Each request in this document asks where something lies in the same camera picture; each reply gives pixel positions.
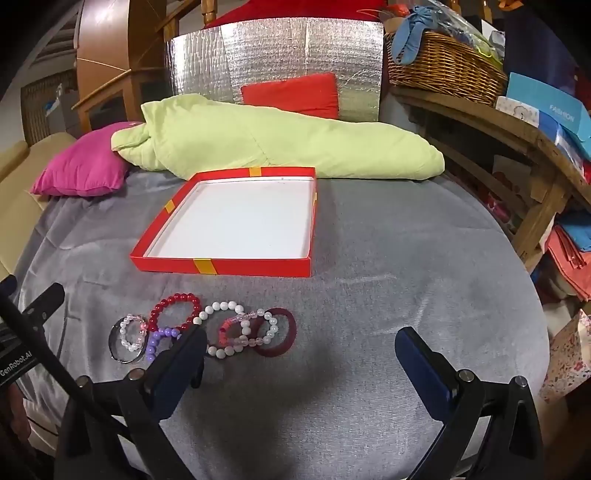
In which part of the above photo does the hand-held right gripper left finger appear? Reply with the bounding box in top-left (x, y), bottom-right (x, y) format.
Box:
top-left (58, 325), bottom-right (208, 480)

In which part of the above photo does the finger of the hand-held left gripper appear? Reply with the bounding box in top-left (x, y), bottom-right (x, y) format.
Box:
top-left (18, 282), bottom-right (65, 326)
top-left (0, 276), bottom-right (95, 416)

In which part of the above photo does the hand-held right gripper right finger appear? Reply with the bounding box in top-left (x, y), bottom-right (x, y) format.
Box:
top-left (394, 327), bottom-right (546, 480)

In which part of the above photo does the purple bead bracelet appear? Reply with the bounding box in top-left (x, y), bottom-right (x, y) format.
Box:
top-left (147, 327), bottom-right (183, 363)

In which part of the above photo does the white bead bracelet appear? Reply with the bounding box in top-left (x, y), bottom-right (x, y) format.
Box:
top-left (193, 301), bottom-right (252, 358)

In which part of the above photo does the pink and clear bead bracelet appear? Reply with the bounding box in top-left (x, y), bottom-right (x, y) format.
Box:
top-left (221, 310), bottom-right (280, 348)

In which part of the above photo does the red bead bracelet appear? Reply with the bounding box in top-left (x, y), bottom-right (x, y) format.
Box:
top-left (148, 294), bottom-right (202, 330)

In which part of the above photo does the small clear pink bead bracelet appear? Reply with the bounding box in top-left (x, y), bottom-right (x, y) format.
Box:
top-left (117, 314), bottom-right (147, 352)

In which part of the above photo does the silver metal bangle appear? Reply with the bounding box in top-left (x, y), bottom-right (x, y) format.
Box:
top-left (109, 315), bottom-right (148, 364)

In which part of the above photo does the maroon hair tie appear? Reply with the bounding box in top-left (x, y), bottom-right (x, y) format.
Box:
top-left (252, 308), bottom-right (297, 357)

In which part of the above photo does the red shallow cardboard box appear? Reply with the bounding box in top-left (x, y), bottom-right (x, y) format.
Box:
top-left (130, 167), bottom-right (318, 278)

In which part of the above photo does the grey bed blanket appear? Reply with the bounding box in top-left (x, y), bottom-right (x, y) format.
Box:
top-left (14, 168), bottom-right (552, 480)

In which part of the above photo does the beige sofa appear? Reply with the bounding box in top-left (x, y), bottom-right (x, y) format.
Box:
top-left (0, 132), bottom-right (77, 278)

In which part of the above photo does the magenta pillow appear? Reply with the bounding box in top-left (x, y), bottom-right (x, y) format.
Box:
top-left (31, 121), bottom-right (144, 198)

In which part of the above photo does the floral paper gift bag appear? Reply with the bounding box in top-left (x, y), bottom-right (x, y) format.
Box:
top-left (538, 309), bottom-right (591, 404)

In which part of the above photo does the stack of folded cloths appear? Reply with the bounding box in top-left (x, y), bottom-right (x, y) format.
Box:
top-left (549, 212), bottom-right (591, 301)

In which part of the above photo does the woven rattan cabinet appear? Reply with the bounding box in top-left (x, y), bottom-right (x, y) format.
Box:
top-left (21, 69), bottom-right (79, 144)

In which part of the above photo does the wooden side table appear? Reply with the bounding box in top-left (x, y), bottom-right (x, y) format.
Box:
top-left (390, 85), bottom-right (591, 273)

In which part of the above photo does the light green quilt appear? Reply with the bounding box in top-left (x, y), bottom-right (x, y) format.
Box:
top-left (111, 93), bottom-right (445, 181)

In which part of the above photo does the white patterned box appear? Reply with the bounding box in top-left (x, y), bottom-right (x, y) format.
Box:
top-left (496, 95), bottom-right (541, 127)

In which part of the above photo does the red square pillow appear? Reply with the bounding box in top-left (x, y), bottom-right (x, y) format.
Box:
top-left (241, 72), bottom-right (341, 121)

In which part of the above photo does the blue cardboard box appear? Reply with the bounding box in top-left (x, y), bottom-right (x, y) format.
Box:
top-left (505, 72), bottom-right (591, 160)

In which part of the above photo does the wicker basket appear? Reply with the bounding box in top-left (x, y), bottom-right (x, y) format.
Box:
top-left (385, 31), bottom-right (509, 107)

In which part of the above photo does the silver foil mat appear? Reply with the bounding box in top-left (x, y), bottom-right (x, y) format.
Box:
top-left (165, 18), bottom-right (384, 123)

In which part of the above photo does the blue cloth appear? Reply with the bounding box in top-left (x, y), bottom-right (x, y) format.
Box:
top-left (392, 7), bottom-right (439, 65)

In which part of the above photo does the clear plastic bag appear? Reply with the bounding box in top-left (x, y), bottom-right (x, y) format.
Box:
top-left (434, 0), bottom-right (504, 61)

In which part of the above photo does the large red cushion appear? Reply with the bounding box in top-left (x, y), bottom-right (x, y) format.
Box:
top-left (203, 0), bottom-right (389, 31)

